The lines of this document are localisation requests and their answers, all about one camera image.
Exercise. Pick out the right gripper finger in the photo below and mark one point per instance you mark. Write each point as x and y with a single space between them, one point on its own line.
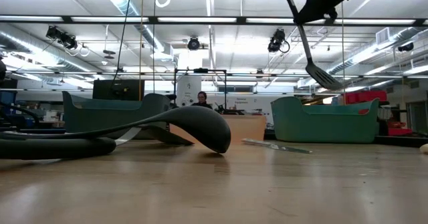
314 13

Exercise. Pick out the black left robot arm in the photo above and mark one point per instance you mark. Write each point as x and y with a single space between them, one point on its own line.
2 70

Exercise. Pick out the teal plastic bin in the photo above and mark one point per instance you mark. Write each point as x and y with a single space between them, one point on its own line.
87 117
321 127

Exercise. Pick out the overhead light bar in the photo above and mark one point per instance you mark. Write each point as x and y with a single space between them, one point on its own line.
197 19

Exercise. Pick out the orange translucent plastic bin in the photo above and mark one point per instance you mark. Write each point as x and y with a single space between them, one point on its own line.
247 127

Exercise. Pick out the person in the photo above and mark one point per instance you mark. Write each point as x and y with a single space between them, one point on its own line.
202 98

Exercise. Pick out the red crate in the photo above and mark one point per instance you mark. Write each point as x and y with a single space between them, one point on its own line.
399 131

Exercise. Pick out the white cabinet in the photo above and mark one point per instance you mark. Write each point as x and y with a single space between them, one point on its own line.
187 90

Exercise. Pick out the black monitor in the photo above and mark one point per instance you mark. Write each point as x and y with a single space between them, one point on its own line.
107 88

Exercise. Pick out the black ceiling camera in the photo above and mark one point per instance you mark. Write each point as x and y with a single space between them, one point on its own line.
61 38
277 40
193 43

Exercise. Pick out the black metal stand frame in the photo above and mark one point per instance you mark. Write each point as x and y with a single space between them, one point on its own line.
200 70

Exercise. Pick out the black aluminium table frame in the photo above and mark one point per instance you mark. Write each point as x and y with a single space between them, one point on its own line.
401 141

